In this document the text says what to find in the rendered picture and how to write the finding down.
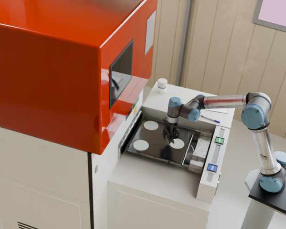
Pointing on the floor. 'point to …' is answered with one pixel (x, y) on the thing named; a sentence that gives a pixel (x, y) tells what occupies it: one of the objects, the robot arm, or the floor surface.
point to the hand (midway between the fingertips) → (167, 142)
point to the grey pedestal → (258, 207)
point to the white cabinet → (150, 211)
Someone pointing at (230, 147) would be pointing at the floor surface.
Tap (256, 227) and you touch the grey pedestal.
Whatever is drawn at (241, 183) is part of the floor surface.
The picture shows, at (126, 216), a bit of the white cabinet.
